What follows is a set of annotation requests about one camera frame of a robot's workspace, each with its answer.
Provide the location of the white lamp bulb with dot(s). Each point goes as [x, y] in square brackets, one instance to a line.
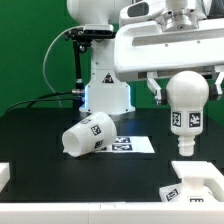
[187, 94]

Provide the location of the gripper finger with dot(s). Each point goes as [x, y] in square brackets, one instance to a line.
[215, 90]
[160, 95]

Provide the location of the white lamp shade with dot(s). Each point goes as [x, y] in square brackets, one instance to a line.
[95, 132]

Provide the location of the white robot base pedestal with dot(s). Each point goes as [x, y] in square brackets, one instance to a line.
[105, 92]

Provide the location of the camera on black stand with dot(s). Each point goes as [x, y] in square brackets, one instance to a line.
[82, 37]

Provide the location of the white lamp base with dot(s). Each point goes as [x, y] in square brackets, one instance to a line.
[201, 182]

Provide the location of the white left border block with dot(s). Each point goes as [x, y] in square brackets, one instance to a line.
[4, 175]

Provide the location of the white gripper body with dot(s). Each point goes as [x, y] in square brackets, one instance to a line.
[165, 36]

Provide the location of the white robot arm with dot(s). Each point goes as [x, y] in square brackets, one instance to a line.
[107, 12]

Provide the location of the printed marker sheet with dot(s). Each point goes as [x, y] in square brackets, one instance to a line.
[122, 144]

